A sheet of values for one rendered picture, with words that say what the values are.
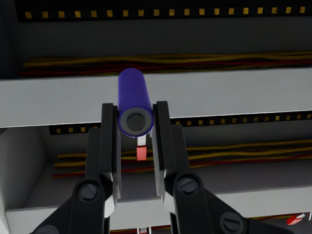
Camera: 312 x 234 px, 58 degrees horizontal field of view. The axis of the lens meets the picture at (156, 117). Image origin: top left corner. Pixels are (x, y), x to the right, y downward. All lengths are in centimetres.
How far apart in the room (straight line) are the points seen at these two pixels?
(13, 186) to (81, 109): 21
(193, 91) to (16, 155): 29
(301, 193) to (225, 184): 11
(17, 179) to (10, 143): 6
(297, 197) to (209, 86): 25
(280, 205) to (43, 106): 35
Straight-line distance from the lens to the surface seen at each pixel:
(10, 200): 45
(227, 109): 29
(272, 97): 31
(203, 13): 41
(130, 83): 16
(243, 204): 44
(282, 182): 53
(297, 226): 75
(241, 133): 61
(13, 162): 45
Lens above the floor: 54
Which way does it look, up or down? 38 degrees up
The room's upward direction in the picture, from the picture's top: 179 degrees counter-clockwise
